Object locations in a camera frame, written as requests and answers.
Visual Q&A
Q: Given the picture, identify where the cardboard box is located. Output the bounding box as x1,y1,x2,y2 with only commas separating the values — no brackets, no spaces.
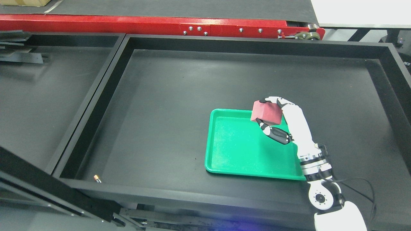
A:
0,0,50,6

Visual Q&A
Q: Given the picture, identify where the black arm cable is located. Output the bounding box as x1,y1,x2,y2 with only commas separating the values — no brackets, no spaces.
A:
334,178,376,225

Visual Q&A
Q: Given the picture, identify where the black metal shelf left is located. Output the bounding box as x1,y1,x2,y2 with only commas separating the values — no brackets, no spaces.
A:
1,32,125,227

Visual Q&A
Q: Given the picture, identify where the green plastic tray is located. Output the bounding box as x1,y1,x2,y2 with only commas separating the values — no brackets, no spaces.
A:
204,109,306,181

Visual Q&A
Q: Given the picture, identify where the black metal shelf right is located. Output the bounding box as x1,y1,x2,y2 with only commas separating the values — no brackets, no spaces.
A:
53,35,410,231

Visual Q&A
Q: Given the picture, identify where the red conveyor frame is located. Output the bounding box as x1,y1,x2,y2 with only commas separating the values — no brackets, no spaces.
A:
0,14,325,39

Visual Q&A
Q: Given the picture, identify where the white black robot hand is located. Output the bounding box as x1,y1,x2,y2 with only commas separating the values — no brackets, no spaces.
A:
256,96,322,161

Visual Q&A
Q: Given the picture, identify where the pink cube block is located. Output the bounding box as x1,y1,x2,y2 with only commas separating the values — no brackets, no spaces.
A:
250,101,283,125

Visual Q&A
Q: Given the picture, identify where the black metal shelf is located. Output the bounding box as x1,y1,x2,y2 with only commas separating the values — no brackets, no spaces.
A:
53,35,410,231
1,32,125,227

